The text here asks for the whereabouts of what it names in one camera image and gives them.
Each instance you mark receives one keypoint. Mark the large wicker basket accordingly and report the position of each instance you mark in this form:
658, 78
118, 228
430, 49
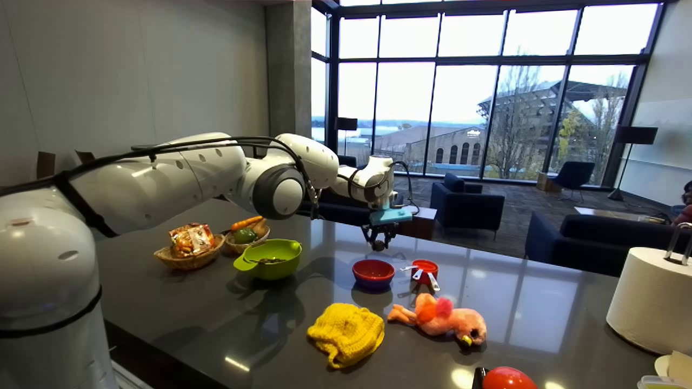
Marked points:
165, 253

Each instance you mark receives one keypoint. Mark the dark blue armchair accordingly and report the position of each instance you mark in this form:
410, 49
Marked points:
466, 207

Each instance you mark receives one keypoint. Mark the snack bag in basket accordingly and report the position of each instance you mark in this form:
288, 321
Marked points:
190, 241

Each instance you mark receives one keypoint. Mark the long dark blue sofa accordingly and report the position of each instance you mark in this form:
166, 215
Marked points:
339, 208

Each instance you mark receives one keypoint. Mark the green plastic bowl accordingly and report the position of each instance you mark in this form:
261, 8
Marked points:
270, 261

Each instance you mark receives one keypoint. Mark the red and purple bowl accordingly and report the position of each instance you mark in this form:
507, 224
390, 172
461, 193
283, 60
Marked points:
372, 276

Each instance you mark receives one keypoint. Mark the small red cup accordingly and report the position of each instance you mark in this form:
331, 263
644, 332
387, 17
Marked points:
423, 276

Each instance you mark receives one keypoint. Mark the dark blue sofa right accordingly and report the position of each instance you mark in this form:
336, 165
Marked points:
591, 243

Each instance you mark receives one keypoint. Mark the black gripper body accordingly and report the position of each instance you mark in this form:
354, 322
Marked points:
376, 231

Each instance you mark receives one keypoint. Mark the green apple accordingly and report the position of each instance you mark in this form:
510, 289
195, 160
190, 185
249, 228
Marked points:
243, 237

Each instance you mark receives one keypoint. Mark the yellow cloth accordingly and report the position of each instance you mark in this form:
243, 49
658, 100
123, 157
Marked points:
346, 333

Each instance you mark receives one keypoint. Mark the teal wrist camera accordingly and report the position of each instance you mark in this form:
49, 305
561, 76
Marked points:
391, 215

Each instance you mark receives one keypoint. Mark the red dome on black base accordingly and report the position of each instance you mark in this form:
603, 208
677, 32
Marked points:
502, 379

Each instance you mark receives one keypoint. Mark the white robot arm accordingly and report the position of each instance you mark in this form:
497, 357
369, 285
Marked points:
52, 333

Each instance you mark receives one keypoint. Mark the white paper towel roll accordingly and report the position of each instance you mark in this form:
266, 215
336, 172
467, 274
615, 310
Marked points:
651, 304

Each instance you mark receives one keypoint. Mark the pink orange plush toy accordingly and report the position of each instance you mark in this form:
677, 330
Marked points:
438, 317

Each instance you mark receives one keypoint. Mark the seated person red shirt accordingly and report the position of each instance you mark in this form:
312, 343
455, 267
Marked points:
683, 212

